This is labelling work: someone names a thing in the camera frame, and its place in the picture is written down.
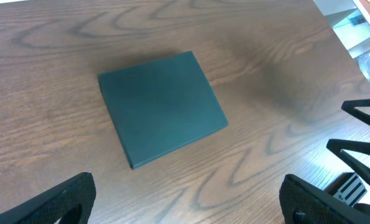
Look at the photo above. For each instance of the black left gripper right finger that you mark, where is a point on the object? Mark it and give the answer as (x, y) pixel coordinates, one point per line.
(302, 202)

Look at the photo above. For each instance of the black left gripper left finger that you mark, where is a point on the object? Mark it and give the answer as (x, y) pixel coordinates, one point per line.
(69, 202)

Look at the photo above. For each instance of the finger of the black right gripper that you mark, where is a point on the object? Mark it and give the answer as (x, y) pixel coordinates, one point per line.
(350, 108)
(338, 147)

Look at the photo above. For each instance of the dark green box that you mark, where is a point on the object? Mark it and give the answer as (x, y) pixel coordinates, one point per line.
(160, 106)

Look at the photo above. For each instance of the white shelf unit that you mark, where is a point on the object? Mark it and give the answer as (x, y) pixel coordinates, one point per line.
(350, 21)

